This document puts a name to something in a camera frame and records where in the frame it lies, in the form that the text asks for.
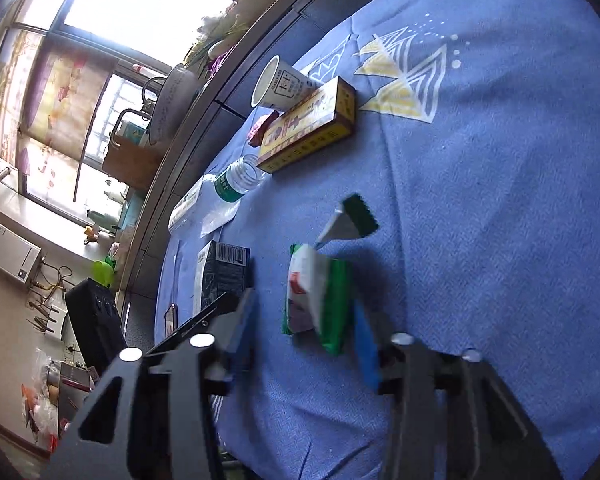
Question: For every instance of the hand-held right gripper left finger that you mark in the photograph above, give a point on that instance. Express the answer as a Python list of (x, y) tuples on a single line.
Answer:
[(242, 332)]

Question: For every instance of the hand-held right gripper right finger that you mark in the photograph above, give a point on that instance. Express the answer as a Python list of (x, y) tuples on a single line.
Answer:
[(367, 355)]

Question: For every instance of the black carton with barcode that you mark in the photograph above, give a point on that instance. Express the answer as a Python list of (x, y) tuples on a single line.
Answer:
[(222, 270)]

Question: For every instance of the green white packet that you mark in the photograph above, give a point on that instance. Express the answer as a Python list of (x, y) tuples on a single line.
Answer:
[(320, 290)]

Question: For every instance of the clear plastic bottle green label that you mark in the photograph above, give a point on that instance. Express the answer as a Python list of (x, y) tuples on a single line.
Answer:
[(220, 195)]

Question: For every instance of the red wrapper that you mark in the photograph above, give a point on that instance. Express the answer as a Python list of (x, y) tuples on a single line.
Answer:
[(262, 130)]

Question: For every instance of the long yellow cardboard box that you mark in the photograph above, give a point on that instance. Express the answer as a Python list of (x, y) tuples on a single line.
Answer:
[(305, 122)]

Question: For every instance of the white paper cup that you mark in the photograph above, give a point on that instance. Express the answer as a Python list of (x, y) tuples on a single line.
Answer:
[(280, 85)]

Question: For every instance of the green grey torn wrapper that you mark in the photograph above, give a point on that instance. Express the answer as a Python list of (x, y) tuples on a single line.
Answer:
[(352, 220)]

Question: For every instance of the black box appliance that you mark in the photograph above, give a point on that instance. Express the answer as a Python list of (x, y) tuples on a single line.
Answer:
[(97, 325)]

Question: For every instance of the bright green plastic container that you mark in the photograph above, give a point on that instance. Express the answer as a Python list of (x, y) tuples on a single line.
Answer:
[(104, 272)]

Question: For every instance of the blue patterned tablecloth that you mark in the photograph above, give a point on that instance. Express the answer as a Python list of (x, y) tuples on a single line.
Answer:
[(455, 185)]

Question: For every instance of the wooden cutting board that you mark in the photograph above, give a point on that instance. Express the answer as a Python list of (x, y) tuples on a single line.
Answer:
[(130, 162)]

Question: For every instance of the white printed basin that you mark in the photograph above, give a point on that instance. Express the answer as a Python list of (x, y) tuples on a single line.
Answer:
[(172, 102)]

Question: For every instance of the white water heater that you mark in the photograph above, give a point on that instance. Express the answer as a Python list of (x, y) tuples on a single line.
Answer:
[(12, 255)]

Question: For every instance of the metal kitchen faucet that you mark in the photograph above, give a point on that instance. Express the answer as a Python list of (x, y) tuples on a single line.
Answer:
[(130, 115)]

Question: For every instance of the green onions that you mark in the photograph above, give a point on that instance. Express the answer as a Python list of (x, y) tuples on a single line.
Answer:
[(215, 42)]

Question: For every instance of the patterned roller blind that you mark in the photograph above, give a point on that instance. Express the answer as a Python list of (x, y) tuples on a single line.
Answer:
[(45, 110)]

